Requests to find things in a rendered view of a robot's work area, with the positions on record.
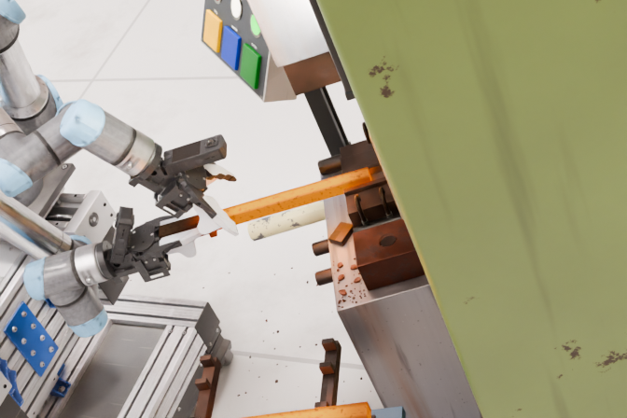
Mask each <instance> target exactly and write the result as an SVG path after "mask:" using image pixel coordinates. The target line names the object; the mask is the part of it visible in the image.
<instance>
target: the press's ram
mask: <svg viewBox="0 0 627 418"><path fill-rule="evenodd" d="M247 3H248V5H249V6H250V8H251V11H252V13H253V15H254V17H255V20H256V22H257V24H258V28H259V30H260V31H261V33H262V36H263V38H264V40H265V42H266V44H267V47H268V49H269V51H270V53H271V56H272V58H273V60H274V63H275V65H276V66H277V67H282V66H285V65H288V64H291V63H295V62H298V61H302V60H305V59H308V58H311V57H313V56H316V55H319V54H322V53H325V52H328V51H329V50H328V48H327V44H326V41H325V39H324V37H323V35H322V32H321V30H320V27H319V25H318V22H317V20H316V17H315V15H314V12H313V9H312V7H311V5H310V2H309V0H247Z"/></svg>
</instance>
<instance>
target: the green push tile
mask: <svg viewBox="0 0 627 418"><path fill-rule="evenodd" d="M260 64H261V56H260V55H259V54H258V53H257V52H256V51H255V50H254V49H253V48H251V47H250V46H249V45H248V44H247V43H245V44H244V48H243V57H242V65H241V73H240V75H241V77H242V78H243V79H244V80H245V81H246V82H247V83H249V84H250V85H251V86H252V87H253V88H254V89H257V88H258V80H259V71H260Z"/></svg>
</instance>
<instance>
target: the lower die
mask: <svg viewBox="0 0 627 418"><path fill-rule="evenodd" d="M340 152H341V171H342V174H346V173H349V172H352V171H355V170H359V169H362V168H365V167H368V168H372V167H376V166H379V165H381V164H380V162H379V160H378V157H377V155H376V152H375V150H374V147H373V145H372V143H371V144H368V142H367V140H363V141H360V142H357V143H354V144H351V145H348V146H343V147H340ZM379 188H383V189H384V191H385V193H384V196H385V199H386V202H387V204H388V207H389V209H390V211H392V214H396V213H399V211H398V208H397V204H396V202H395V199H394V197H393V194H392V192H391V189H390V187H389V185H388V183H387V180H386V178H385V177H382V178H379V179H376V180H372V181H369V182H367V183H363V184H360V185H357V186H353V187H350V188H346V189H344V190H343V193H344V195H345V200H346V206H347V213H348V216H349V218H350V220H351V222H352V224H353V226H356V225H359V224H362V221H361V220H362V219H361V217H360V215H359V213H358V211H357V208H356V205H355V195H356V194H357V195H359V197H360V199H361V201H360V205H361V208H362V210H363V213H364V215H365V218H366V219H367V220H368V221H372V220H375V219H378V218H382V217H385V216H386V212H385V210H384V207H383V203H382V200H381V197H380V192H379Z"/></svg>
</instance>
